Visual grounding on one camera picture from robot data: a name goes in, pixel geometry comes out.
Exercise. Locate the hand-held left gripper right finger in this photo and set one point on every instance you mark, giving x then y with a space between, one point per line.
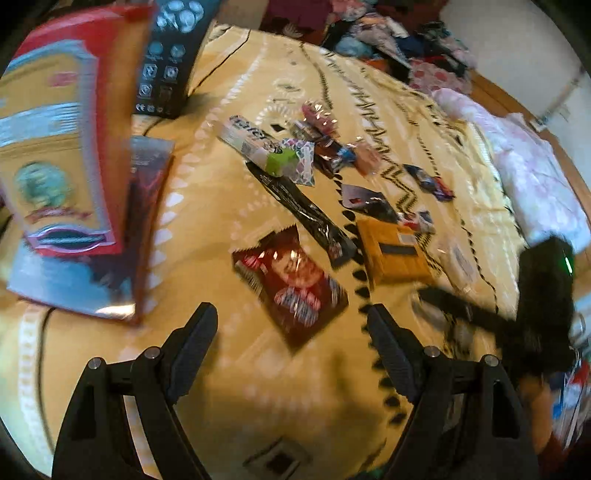
392 355

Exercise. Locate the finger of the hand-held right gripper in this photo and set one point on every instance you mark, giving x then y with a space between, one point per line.
466 311

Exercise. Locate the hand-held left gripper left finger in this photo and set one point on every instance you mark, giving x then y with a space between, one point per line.
196 346

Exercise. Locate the clear packet of white puffed snack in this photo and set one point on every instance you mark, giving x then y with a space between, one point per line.
457 263

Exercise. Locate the small red white packet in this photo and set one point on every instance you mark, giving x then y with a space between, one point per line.
421 221

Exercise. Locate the dark red snack packet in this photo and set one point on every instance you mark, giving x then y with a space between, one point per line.
291 281

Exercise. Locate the person's right forearm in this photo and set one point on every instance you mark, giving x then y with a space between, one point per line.
542 415

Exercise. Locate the yellow patterned blanket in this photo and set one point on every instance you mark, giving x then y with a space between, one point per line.
258 406

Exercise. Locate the orange snack packet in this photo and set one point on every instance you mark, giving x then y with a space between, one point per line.
392 258

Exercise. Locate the colourful plastic bag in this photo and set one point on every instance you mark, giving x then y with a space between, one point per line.
575 397

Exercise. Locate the pink white quilt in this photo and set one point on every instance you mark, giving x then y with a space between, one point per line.
531 175

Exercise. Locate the blue dark snack packet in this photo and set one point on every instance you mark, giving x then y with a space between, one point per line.
427 182

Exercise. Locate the purple blue flat package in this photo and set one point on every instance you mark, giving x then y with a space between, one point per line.
138 221

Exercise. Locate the dark purple snack packet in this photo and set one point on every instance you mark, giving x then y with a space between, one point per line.
369 201

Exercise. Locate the long black snack packet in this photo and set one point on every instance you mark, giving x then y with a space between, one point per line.
304 214

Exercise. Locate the blue wrapped candy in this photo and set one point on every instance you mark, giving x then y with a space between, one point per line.
347 156

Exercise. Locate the white packet with green end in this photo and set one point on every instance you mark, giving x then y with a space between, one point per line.
249 141

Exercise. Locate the white purple patterned packet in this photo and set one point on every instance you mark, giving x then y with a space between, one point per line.
304 161

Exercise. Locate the dark red candy wrapper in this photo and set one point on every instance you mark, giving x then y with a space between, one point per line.
325 147

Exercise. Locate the pink wrapped candy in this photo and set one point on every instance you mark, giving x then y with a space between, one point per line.
318 115

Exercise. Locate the red and gold box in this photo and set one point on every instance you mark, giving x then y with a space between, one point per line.
60 138

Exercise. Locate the black printed box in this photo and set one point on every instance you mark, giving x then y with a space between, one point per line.
175 60

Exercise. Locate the pile of clothes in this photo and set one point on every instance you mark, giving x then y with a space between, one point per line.
369 27

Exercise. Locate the wooden bed frame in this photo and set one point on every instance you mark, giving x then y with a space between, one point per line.
508 104

